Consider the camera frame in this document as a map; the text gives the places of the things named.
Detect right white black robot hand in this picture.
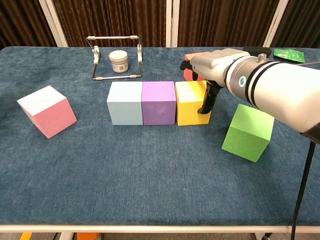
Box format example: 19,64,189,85
180,48,251,115

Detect red cube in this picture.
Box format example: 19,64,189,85
183,52,208,82

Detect yellow cube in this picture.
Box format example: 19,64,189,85
174,80,212,127

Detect light blue cube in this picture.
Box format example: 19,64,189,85
106,81,144,126

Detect pink cube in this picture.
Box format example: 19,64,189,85
16,85,78,140

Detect purple cube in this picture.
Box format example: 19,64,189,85
141,81,177,126

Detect green cube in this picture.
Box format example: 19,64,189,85
220,103,275,164

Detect grey brush black bristles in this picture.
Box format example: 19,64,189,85
243,46,273,57

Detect green foil packet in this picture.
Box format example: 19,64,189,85
273,48,306,64

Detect small white jar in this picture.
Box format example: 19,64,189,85
108,50,129,74

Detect blue felt table cover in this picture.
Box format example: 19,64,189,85
0,46,320,226

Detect orange object under table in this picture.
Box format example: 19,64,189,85
76,232,101,240

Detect steel ladle black handle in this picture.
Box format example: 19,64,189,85
298,59,320,67

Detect metal wire stand white clips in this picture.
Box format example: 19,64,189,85
85,35,144,81

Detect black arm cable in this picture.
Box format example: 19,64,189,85
289,139,316,240

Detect white table frame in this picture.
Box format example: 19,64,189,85
0,224,320,240

